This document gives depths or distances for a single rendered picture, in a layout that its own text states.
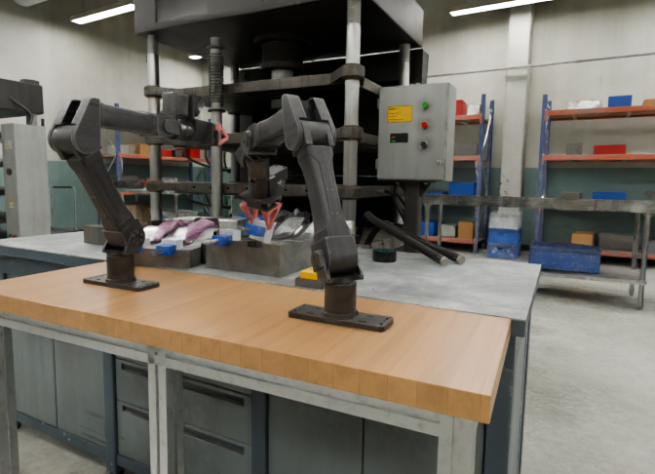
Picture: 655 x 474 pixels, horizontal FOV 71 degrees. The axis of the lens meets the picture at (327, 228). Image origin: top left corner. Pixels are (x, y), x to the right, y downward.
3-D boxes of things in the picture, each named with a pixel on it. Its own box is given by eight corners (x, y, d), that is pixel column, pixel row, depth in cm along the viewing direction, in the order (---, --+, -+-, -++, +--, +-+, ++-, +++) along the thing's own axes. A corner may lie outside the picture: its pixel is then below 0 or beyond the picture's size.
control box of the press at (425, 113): (431, 431, 197) (446, 79, 181) (366, 414, 211) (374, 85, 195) (443, 409, 216) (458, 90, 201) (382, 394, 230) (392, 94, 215)
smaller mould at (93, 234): (108, 246, 175) (108, 227, 175) (83, 243, 182) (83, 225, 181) (150, 240, 193) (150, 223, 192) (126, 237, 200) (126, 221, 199)
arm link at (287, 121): (241, 128, 118) (294, 86, 92) (272, 130, 122) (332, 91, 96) (244, 175, 117) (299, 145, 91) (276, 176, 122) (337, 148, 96)
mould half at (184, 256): (189, 268, 135) (189, 231, 134) (110, 264, 139) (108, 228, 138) (248, 245, 184) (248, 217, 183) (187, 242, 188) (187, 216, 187)
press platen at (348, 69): (365, 108, 185) (366, 59, 183) (139, 121, 244) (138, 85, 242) (420, 129, 258) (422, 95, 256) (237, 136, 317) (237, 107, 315)
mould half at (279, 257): (279, 277, 125) (279, 228, 123) (206, 267, 137) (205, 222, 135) (354, 253, 169) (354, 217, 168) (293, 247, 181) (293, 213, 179)
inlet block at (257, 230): (243, 240, 118) (249, 219, 118) (228, 235, 120) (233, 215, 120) (270, 243, 130) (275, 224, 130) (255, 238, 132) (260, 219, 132)
